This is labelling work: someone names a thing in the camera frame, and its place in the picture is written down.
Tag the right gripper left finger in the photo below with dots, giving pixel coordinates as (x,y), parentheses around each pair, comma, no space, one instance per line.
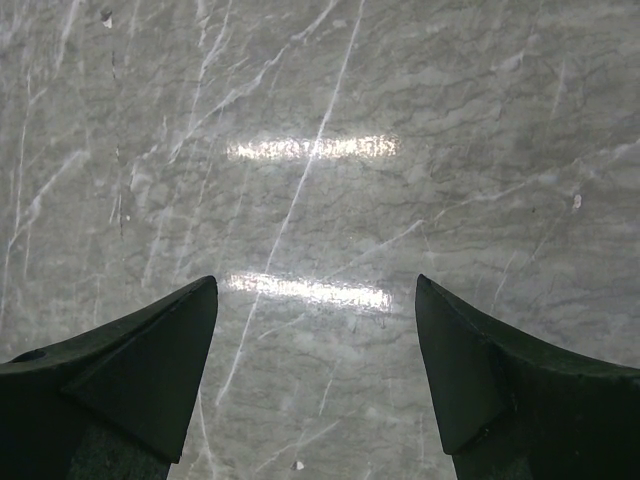
(114,402)

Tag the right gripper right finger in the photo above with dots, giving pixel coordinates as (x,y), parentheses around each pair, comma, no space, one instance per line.
(511,406)

